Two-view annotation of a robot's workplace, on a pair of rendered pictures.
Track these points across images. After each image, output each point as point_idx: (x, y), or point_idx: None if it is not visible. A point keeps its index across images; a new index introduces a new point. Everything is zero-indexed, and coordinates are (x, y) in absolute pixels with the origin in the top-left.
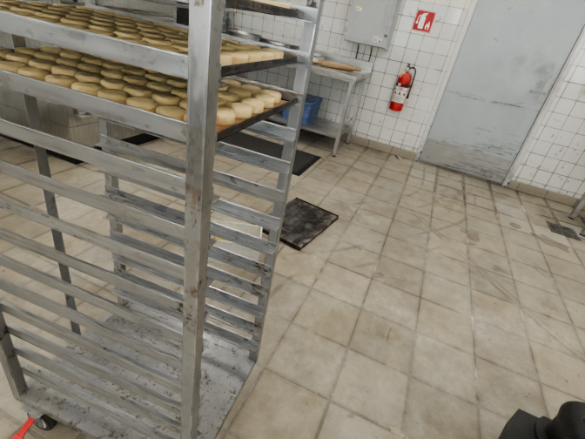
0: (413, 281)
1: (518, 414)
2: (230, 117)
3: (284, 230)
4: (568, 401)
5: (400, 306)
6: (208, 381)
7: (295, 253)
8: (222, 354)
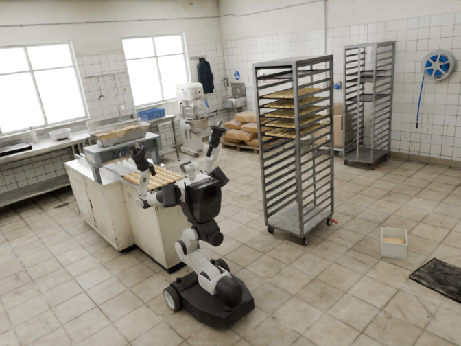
0: (383, 337)
1: (251, 295)
2: (270, 134)
3: (435, 272)
4: (241, 286)
5: (350, 314)
6: (293, 226)
7: (405, 275)
8: (304, 228)
